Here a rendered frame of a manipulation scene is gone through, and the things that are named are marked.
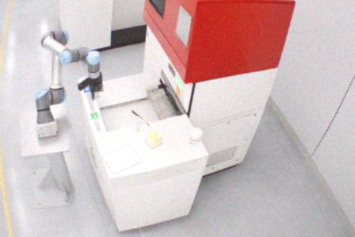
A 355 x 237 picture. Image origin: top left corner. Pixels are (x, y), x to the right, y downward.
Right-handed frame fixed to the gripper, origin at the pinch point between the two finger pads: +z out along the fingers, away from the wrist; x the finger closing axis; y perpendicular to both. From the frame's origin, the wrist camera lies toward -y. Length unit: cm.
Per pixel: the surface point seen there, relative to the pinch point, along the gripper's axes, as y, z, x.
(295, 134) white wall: 206, 102, -8
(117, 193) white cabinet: 0, 34, -50
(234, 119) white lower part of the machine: 100, 33, -16
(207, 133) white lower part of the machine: 78, 41, -16
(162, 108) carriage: 49, 23, 0
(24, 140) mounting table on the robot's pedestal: -59, 29, 5
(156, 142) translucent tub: 30.3, 8.5, -35.4
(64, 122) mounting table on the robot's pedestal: -21.6, 28.7, 13.2
